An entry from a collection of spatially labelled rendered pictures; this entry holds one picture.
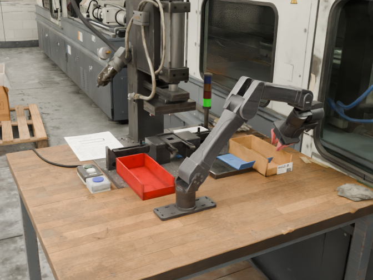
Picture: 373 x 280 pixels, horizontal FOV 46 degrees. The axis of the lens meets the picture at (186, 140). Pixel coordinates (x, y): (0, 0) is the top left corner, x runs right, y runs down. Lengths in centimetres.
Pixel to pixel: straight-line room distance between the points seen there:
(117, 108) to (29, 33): 619
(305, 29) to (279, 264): 118
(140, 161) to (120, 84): 319
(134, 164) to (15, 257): 139
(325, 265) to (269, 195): 65
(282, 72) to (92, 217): 118
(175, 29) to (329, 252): 115
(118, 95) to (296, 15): 312
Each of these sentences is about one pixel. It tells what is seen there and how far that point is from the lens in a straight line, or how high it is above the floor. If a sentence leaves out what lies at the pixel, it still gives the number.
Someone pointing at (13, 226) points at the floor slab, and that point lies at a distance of 321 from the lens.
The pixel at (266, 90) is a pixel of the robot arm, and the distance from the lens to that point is 141.
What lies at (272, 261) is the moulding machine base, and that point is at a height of 20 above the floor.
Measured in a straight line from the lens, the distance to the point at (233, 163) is 170.
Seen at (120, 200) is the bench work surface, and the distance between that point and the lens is 147.
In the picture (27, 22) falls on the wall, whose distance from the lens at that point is 1082.
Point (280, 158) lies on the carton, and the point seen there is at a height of 93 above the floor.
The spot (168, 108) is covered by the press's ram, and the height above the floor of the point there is 113.
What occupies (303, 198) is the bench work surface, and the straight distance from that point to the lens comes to 155.
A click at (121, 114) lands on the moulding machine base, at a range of 494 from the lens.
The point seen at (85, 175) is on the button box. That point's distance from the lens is 159.
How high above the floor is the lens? 160
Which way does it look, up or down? 20 degrees down
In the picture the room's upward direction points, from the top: 1 degrees clockwise
